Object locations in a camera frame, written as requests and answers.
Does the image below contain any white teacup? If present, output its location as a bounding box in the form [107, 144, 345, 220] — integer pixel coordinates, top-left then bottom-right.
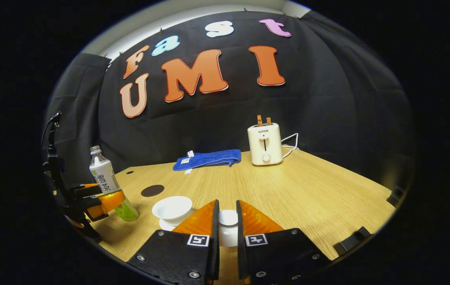
[152, 196, 193, 222]

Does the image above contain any white teacup lid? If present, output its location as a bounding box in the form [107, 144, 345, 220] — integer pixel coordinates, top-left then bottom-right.
[218, 209, 239, 248]

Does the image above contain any clear water bottle green label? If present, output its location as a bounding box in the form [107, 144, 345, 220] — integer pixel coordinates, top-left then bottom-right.
[89, 145, 140, 222]

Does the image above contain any white saucer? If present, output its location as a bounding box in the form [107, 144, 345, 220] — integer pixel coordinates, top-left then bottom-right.
[159, 217, 186, 232]

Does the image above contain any cream toaster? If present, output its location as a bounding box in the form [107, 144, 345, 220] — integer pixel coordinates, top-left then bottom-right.
[247, 123, 283, 166]

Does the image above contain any black clamp block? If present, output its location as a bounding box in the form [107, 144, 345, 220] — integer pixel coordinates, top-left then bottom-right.
[334, 226, 372, 256]
[386, 186, 406, 206]

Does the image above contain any dark round coaster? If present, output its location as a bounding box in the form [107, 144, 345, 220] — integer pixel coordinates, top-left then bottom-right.
[141, 184, 165, 198]

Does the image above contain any white power cable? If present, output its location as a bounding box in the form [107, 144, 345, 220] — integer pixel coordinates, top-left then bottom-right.
[281, 133, 300, 159]

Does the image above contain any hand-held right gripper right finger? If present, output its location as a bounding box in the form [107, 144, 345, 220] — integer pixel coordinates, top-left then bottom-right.
[236, 200, 332, 285]

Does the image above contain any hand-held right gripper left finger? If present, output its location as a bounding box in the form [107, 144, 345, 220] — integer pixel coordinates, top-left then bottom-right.
[127, 199, 220, 285]

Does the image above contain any blue folded towel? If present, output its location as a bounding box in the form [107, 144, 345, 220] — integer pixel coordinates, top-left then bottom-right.
[173, 149, 242, 175]

